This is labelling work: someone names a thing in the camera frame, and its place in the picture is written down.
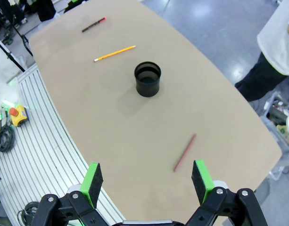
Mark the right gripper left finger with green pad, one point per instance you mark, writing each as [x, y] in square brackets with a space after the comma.
[91, 186]

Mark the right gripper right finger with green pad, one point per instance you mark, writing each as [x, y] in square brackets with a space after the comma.
[203, 183]

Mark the reddish brown pen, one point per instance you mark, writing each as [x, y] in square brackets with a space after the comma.
[185, 151]

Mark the yellow pencil pink eraser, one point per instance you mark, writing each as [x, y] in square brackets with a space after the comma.
[114, 53]

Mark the black pen pink cap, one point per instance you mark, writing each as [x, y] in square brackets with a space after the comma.
[93, 24]

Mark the black mesh pen holder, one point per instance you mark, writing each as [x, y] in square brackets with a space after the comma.
[147, 89]

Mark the aluminium profile platform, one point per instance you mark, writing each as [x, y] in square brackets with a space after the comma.
[40, 153]

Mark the clear plastic storage bin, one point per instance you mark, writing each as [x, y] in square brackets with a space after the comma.
[274, 131]

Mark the yellow emergency stop box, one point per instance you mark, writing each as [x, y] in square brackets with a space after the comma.
[19, 116]

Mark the person in white t-shirt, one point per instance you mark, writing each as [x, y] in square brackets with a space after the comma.
[276, 42]

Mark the black tripod stand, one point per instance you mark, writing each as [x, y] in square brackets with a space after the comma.
[23, 38]

